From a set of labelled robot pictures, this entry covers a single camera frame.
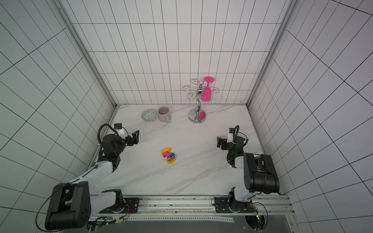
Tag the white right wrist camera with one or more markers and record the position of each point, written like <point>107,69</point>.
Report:
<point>231,135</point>

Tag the yellow curved lego brick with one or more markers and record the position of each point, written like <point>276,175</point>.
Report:
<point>166,150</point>

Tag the pink plastic wine glass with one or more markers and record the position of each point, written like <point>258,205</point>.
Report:
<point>206,96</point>

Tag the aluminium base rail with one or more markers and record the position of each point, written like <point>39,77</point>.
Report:
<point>169,208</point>

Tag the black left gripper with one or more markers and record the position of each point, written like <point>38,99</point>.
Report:
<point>136,139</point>

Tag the pink square lego brick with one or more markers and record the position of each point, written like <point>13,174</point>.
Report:
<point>167,155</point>

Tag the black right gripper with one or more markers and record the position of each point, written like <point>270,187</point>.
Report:
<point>223,142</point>

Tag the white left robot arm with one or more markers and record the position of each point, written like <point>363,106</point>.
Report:
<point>73,206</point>

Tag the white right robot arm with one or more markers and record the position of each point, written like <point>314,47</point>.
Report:
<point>259,174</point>

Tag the chrome cup holder stand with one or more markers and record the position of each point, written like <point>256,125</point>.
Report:
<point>198,115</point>

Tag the pink ribbed mug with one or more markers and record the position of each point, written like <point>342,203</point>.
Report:
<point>164,114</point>

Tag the patterned ceramic bowl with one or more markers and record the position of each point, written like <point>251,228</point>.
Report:
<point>149,115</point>

